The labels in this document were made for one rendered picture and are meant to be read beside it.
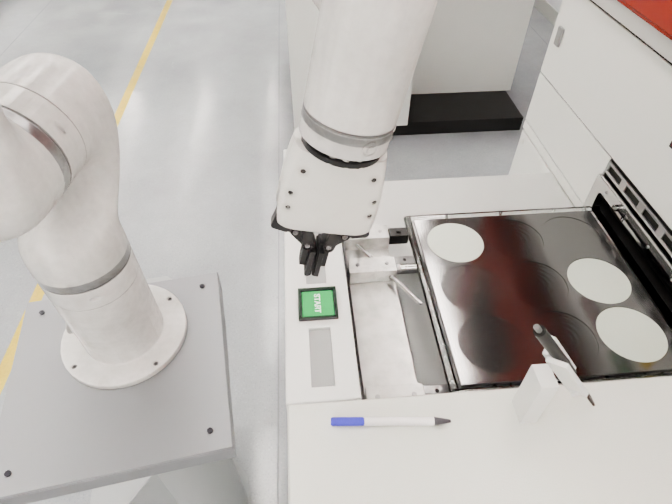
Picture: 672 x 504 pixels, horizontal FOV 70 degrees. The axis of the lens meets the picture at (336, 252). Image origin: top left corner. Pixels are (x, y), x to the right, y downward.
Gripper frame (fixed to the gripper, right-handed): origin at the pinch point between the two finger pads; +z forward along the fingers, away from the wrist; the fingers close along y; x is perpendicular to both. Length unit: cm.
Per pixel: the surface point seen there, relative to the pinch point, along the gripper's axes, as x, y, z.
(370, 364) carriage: 0.6, -12.4, 21.4
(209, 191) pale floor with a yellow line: -155, 24, 119
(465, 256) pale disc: -18.3, -30.7, 15.4
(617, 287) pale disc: -9, -53, 11
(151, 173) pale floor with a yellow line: -173, 54, 126
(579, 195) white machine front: -38, -62, 14
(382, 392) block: 6.7, -12.5, 18.5
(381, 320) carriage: -7.2, -15.2, 20.8
